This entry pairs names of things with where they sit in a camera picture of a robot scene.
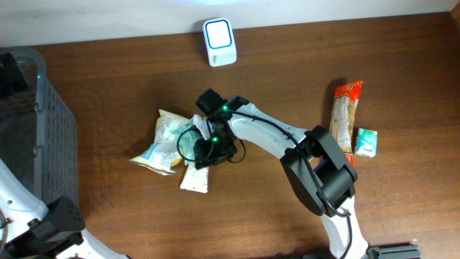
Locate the teal plastic packet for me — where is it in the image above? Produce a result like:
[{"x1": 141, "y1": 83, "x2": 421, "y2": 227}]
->
[{"x1": 172, "y1": 120, "x2": 203, "y2": 165}]

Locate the white tube with gold cap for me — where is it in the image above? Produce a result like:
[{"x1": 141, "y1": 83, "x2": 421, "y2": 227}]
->
[{"x1": 180, "y1": 114, "x2": 210, "y2": 194}]

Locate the white cream snack bag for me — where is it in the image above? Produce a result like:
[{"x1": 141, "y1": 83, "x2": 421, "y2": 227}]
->
[{"x1": 129, "y1": 109, "x2": 190, "y2": 176}]

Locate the orange spaghetti packet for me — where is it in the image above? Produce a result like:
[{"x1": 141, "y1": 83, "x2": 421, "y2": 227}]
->
[{"x1": 329, "y1": 81, "x2": 363, "y2": 167}]

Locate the green white tissue pack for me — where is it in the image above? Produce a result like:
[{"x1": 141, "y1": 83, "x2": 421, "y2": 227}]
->
[{"x1": 354, "y1": 128, "x2": 378, "y2": 158}]

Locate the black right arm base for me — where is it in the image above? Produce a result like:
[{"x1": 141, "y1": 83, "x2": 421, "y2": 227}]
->
[{"x1": 367, "y1": 245, "x2": 421, "y2": 259}]

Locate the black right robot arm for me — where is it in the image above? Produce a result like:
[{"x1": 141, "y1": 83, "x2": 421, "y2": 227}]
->
[{"x1": 193, "y1": 89, "x2": 368, "y2": 258}]

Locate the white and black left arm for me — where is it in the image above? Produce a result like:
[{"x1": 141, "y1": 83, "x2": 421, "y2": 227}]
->
[{"x1": 1, "y1": 47, "x2": 124, "y2": 258}]

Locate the white barcode scanner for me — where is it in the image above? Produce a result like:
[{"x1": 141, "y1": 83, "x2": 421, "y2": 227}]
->
[{"x1": 202, "y1": 18, "x2": 237, "y2": 67}]

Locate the grey plastic mesh basket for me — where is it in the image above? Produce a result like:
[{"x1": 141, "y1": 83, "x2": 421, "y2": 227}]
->
[{"x1": 1, "y1": 47, "x2": 79, "y2": 204}]

